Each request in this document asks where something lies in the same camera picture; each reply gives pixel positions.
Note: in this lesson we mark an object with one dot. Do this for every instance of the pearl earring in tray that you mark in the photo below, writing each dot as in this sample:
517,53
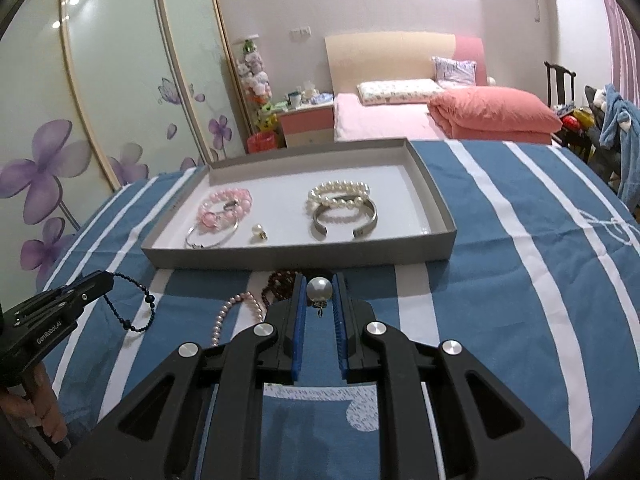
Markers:
259,233

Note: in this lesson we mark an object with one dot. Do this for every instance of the coral pink duvet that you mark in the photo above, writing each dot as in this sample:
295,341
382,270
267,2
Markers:
493,114

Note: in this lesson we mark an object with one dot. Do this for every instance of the pearl earring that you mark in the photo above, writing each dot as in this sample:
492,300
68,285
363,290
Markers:
259,233
319,291

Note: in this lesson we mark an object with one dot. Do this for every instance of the grey cardboard tray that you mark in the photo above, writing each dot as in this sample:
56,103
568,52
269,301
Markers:
280,190

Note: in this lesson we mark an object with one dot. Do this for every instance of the bed with pink sheet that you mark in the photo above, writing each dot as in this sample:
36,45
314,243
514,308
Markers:
377,56

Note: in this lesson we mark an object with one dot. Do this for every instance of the blue white striped cloth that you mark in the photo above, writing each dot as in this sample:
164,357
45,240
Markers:
542,287

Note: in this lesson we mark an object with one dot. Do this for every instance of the pink bedside table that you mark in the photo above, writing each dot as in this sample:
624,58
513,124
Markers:
308,124

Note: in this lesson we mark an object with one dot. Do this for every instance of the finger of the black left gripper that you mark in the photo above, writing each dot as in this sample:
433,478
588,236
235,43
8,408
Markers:
81,291

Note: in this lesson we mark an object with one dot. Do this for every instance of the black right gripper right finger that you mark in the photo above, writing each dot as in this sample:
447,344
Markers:
441,413

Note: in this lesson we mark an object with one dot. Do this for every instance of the purple patterned pillow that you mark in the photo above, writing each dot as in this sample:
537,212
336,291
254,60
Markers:
461,72

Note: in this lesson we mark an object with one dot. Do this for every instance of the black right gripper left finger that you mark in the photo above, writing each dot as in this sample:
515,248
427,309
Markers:
198,415

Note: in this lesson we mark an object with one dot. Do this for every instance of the wide silver cuff bangle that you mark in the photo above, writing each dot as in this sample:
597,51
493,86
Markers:
356,211

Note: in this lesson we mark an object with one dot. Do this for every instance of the white floral pillow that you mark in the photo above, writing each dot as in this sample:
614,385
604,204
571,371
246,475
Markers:
391,92

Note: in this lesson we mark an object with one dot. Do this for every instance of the thin silver bangle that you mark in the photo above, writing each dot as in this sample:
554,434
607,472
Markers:
199,237

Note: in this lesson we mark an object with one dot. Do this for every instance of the pink curtain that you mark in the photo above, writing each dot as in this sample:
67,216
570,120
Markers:
625,52

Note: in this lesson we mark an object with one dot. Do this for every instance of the blue clothing pile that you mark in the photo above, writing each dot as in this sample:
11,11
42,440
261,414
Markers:
621,118

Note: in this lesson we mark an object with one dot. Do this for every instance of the floral sliding wardrobe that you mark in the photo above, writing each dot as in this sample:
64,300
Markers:
95,95

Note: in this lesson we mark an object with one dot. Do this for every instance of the dark wooden chair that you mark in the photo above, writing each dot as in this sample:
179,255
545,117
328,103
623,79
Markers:
560,85

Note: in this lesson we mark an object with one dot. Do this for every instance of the stack of plush toys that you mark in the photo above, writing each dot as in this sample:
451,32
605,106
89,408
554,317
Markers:
256,87

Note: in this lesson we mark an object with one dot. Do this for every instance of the person's left hand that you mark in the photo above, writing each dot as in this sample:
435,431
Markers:
42,403

